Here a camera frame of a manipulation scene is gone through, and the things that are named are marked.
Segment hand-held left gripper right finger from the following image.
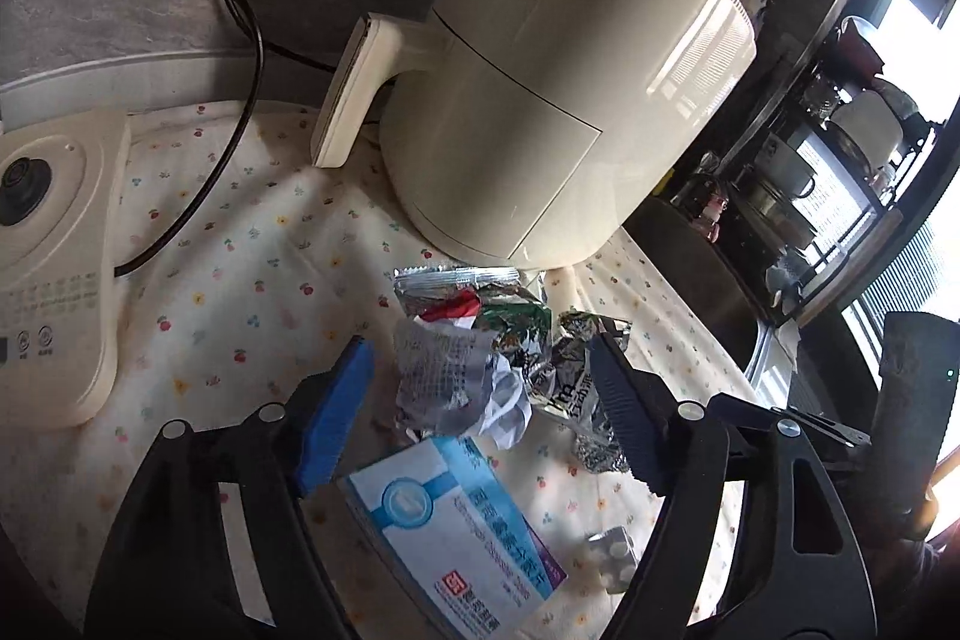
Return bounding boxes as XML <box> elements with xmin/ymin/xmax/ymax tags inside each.
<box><xmin>587</xmin><ymin>331</ymin><xmax>878</xmax><ymax>640</ymax></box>

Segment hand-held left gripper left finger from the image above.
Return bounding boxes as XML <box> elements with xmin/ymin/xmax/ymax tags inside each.
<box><xmin>82</xmin><ymin>336</ymin><xmax>376</xmax><ymax>640</ymax></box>

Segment foil snack wrappers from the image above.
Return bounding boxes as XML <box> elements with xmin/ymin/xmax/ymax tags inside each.
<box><xmin>394</xmin><ymin>314</ymin><xmax>533</xmax><ymax>453</ymax></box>

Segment blue white medicine box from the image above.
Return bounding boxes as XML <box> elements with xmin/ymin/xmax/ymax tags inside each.
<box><xmin>337</xmin><ymin>436</ymin><xmax>569</xmax><ymax>633</ymax></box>

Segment crumpled silver black wrapper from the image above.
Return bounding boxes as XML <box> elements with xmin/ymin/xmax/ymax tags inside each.
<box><xmin>536</xmin><ymin>308</ymin><xmax>635</xmax><ymax>476</ymax></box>

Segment green foil wrapper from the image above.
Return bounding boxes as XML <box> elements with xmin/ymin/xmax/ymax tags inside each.
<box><xmin>480</xmin><ymin>284</ymin><xmax>556</xmax><ymax>371</ymax></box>

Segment silver blister pack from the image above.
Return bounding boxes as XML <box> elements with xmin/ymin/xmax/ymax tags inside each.
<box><xmin>586</xmin><ymin>526</ymin><xmax>638</xmax><ymax>592</ymax></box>

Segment steel sink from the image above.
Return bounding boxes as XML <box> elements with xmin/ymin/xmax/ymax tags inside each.
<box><xmin>622</xmin><ymin>197</ymin><xmax>760</xmax><ymax>378</ymax></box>

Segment floral tablecloth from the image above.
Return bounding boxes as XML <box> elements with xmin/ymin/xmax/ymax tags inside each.
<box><xmin>0</xmin><ymin>100</ymin><xmax>758</xmax><ymax>640</ymax></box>

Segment red white wrapper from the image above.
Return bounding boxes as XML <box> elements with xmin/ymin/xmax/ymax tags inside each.
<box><xmin>420</xmin><ymin>299</ymin><xmax>481</xmax><ymax>327</ymax></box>

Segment flat silver foil packet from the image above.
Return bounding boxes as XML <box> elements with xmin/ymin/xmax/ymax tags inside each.
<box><xmin>394</xmin><ymin>265</ymin><xmax>522</xmax><ymax>319</ymax></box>

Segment black dish rack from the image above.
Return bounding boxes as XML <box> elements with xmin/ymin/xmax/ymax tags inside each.
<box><xmin>720</xmin><ymin>10</ymin><xmax>946</xmax><ymax>326</ymax></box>

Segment small red label bottle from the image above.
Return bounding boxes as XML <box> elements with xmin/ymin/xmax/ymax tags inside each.
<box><xmin>694</xmin><ymin>190</ymin><xmax>732</xmax><ymax>244</ymax></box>

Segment white plastic container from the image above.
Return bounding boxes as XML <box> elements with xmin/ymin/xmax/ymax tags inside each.
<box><xmin>829</xmin><ymin>89</ymin><xmax>905</xmax><ymax>154</ymax></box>

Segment cream kettle base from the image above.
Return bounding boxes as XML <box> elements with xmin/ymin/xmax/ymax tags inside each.
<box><xmin>0</xmin><ymin>107</ymin><xmax>132</xmax><ymax>427</ymax></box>

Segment cream air fryer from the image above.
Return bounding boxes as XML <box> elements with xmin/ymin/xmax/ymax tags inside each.
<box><xmin>311</xmin><ymin>0</ymin><xmax>757</xmax><ymax>272</ymax></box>

